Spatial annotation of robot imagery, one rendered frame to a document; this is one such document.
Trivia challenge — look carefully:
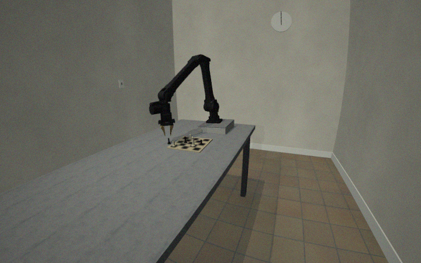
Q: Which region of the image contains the black and cream chessboard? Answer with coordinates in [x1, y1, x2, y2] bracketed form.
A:
[167, 137, 213, 153]

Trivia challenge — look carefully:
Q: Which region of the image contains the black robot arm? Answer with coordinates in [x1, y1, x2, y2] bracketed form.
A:
[149, 54, 223, 126]

